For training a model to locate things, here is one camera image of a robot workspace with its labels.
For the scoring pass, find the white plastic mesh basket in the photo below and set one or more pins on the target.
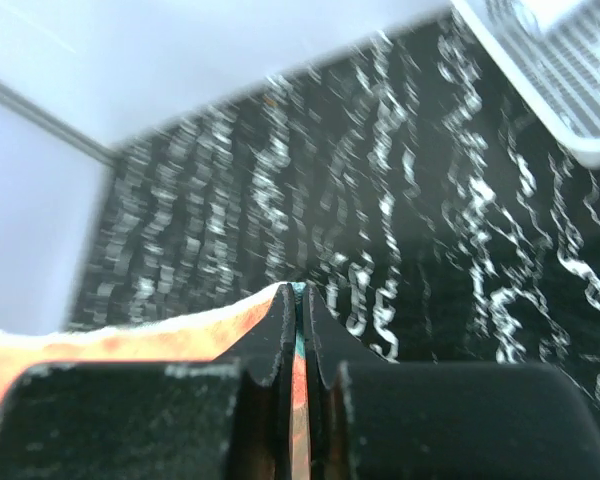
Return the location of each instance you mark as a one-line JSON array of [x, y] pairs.
[[550, 53]]

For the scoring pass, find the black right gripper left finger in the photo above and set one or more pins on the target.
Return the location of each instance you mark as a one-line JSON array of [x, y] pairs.
[[260, 441]]

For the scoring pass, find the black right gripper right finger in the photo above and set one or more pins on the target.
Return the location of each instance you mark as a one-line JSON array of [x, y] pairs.
[[351, 399]]

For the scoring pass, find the orange patterned towel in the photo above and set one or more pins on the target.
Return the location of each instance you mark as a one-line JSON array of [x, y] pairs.
[[152, 401]]

